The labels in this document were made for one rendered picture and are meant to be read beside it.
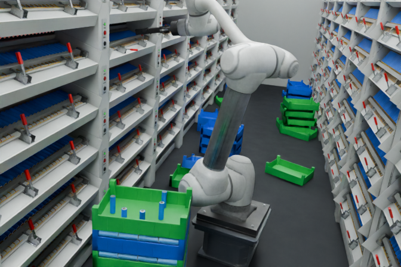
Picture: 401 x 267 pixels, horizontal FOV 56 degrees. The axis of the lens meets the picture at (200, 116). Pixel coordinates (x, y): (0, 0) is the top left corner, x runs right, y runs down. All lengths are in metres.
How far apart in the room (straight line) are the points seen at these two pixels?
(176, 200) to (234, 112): 0.40
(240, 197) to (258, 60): 0.69
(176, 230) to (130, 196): 0.28
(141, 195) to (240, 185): 0.52
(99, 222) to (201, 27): 1.08
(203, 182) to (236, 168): 0.21
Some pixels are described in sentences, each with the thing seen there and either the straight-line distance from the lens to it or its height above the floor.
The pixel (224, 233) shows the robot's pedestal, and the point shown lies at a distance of 1.80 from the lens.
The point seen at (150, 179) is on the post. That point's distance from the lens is 2.49.
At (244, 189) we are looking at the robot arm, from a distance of 1.78.
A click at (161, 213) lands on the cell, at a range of 1.32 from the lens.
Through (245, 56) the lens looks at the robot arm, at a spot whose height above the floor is 1.03.
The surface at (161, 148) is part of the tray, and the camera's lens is 2.66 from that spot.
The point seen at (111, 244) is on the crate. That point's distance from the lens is 1.32.
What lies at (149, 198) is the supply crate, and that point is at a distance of 1.42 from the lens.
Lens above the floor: 1.22
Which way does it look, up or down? 18 degrees down
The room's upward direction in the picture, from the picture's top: 5 degrees clockwise
